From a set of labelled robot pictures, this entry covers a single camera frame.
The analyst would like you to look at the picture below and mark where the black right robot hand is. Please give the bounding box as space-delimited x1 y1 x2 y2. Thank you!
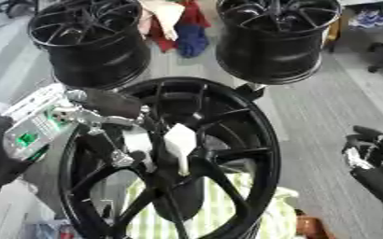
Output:
340 125 383 218

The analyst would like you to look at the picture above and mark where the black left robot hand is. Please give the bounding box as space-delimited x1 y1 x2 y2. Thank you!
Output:
67 89 165 171

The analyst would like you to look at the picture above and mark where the black wheel rim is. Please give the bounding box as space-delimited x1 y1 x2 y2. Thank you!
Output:
214 0 344 86
26 0 152 90

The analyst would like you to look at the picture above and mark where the white pin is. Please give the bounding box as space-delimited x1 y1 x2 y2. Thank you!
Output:
162 123 200 177

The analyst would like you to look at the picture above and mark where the large black spoked wheel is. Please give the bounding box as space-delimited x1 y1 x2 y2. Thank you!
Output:
57 77 283 239

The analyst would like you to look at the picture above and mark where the cream cloth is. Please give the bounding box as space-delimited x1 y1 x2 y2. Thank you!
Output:
135 0 187 42

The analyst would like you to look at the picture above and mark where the blue cloth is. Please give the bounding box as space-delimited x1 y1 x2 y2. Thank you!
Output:
173 23 211 59

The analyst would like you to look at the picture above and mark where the red cloth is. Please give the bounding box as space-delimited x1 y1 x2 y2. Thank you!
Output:
147 0 213 53

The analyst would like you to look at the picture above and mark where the black round pad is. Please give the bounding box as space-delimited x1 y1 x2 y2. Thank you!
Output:
152 176 208 222

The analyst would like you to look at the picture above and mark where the black wheel stand bracket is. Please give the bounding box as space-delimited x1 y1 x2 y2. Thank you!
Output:
234 82 269 102

